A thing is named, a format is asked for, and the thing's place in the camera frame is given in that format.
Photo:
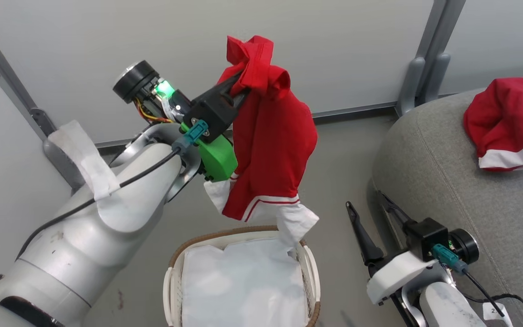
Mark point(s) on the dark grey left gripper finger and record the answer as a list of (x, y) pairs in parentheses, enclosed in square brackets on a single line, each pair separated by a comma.
[(241, 97), (223, 87)]

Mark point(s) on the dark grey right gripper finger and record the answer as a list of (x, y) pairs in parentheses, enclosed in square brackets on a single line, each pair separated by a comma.
[(395, 212), (365, 240)]

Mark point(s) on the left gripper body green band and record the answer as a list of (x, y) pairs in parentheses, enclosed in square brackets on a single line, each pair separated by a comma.
[(218, 159)]

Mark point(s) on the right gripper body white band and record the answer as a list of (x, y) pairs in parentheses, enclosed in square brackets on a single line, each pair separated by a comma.
[(397, 272)]

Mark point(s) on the red shirt white trim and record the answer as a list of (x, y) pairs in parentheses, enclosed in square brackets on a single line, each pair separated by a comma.
[(270, 145)]

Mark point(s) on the red garment wide white band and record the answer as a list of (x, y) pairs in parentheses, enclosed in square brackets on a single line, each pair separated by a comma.
[(511, 118)]

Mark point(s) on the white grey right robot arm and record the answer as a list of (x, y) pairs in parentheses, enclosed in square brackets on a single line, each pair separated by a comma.
[(447, 304)]

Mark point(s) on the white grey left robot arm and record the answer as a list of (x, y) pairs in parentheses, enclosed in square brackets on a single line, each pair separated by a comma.
[(84, 245)]

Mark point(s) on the grey fabric sofa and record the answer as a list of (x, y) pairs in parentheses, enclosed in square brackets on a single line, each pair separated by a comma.
[(452, 181)]

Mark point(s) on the white paper label tag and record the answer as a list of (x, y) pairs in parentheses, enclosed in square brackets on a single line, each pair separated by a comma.
[(497, 314)]

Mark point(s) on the white tape strip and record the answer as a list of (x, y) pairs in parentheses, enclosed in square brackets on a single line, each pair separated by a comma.
[(89, 159)]

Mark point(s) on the white fabric basket liner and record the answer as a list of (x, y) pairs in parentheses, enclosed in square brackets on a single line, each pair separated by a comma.
[(243, 286)]

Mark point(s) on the white laundry basket brown rim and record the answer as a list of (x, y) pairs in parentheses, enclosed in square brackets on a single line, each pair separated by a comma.
[(170, 290)]

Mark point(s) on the grey partition foot bar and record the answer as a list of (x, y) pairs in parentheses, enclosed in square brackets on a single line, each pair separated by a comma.
[(59, 163)]

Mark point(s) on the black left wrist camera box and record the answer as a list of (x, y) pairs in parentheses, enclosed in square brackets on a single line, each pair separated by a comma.
[(211, 116)]

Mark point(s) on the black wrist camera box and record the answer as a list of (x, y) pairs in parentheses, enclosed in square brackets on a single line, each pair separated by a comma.
[(211, 116), (427, 238)]

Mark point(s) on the teal left camera connector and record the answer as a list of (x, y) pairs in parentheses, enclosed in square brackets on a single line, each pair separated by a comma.
[(194, 134)]

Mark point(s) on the teal camera connector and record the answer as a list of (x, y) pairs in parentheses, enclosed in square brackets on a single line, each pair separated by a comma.
[(194, 134), (447, 258)]

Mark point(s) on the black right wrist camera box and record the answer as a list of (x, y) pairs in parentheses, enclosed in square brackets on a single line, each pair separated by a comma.
[(427, 238)]

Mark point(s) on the teal right camera connector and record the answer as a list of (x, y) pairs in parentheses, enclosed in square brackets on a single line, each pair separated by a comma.
[(447, 258)]

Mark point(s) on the grey partition double post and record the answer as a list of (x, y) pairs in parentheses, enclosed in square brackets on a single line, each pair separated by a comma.
[(429, 59)]

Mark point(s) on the grey partition post with bracket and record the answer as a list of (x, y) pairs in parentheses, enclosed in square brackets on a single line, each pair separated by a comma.
[(7, 72)]

